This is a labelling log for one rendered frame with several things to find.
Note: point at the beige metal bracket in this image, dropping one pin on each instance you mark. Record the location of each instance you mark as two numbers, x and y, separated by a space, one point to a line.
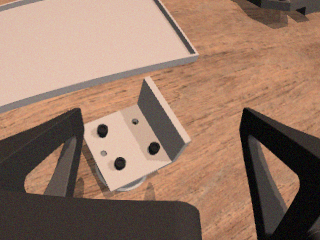
156 123

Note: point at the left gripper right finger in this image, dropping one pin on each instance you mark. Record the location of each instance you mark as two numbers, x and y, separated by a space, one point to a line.
301 153

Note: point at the grey cylinder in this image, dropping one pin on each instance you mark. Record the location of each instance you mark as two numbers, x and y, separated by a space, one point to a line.
129 187

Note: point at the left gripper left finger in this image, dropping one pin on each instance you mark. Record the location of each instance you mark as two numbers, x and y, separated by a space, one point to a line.
22 152

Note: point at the black socket head screw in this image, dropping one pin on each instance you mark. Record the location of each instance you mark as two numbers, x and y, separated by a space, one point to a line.
154 148
120 163
102 130

